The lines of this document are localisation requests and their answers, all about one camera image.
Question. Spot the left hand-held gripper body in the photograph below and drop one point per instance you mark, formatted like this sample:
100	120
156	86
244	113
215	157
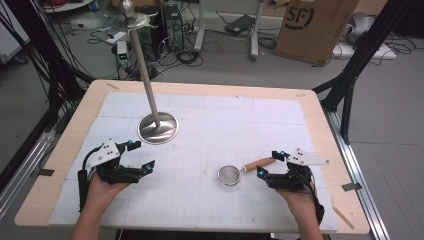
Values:
108	156

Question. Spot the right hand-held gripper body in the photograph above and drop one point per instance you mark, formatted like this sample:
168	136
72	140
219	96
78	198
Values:
300	158

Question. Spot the person's left hand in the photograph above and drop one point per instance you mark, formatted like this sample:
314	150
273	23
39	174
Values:
101	195

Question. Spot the person's right hand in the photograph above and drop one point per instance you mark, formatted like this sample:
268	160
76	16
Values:
300	201

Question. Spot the metal pole stand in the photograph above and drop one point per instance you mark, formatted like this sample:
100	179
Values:
156	128

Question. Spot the black tape piece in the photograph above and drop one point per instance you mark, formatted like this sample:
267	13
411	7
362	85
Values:
351	186
46	172

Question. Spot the wooden table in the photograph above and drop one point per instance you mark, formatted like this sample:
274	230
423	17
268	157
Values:
53	200

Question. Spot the thin wooden stick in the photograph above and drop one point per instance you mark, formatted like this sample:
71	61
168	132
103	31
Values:
343	217

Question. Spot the white device with green light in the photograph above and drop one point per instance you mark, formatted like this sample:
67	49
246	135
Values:
122	53

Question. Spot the white power strip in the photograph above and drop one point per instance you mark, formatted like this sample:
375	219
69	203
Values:
115	37

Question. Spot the black computer tower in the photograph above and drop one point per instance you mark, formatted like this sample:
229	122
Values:
173	28
155	30

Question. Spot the white floor board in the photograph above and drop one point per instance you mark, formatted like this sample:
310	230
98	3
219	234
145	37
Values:
366	51

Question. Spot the large closed cardboard box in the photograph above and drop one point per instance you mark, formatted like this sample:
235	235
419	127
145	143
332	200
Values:
313	30

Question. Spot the black flat device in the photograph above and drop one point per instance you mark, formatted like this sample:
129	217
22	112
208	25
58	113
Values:
239	25

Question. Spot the blue roll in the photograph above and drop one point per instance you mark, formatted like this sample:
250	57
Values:
94	5

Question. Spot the grey bag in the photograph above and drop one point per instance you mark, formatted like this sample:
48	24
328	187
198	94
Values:
360	26

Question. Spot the white round table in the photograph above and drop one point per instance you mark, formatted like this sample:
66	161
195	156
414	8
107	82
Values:
66	6

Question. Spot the aluminium rail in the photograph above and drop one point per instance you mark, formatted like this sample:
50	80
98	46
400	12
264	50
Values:
23	166
356	170

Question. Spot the white stand frame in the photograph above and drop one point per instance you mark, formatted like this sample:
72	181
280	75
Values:
255	33

